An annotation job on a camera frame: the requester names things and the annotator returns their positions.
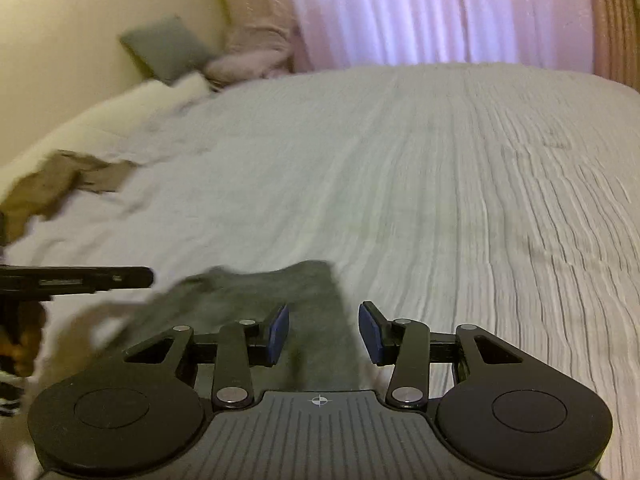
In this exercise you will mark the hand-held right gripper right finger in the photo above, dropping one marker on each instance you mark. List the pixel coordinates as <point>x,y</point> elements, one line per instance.
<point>370,332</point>

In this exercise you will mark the white ribbed bedspread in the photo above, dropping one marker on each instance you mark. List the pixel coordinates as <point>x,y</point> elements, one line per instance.
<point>425,185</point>

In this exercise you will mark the person's left hand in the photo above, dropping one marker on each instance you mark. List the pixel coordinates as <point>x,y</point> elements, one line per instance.
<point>22,352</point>

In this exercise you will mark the brown garment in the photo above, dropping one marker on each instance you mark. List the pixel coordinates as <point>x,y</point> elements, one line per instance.
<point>60,180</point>

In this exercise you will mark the olive green knit sweater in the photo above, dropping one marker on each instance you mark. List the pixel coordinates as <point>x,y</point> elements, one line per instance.
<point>320,320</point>

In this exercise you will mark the crumpled pink blanket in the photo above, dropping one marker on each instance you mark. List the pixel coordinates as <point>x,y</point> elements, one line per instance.
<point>250,57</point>

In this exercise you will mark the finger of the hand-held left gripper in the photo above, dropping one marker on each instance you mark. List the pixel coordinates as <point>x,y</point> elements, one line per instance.
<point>100,277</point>

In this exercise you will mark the sheer white curtain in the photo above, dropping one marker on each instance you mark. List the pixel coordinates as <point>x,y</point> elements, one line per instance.
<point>440,10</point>

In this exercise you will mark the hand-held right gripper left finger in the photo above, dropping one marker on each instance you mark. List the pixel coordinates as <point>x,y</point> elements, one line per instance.
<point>277,332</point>

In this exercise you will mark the grey pillow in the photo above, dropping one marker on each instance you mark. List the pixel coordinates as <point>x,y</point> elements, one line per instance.
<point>167,47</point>

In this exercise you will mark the cream pillow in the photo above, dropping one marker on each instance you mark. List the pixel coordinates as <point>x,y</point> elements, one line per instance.
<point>165,92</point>

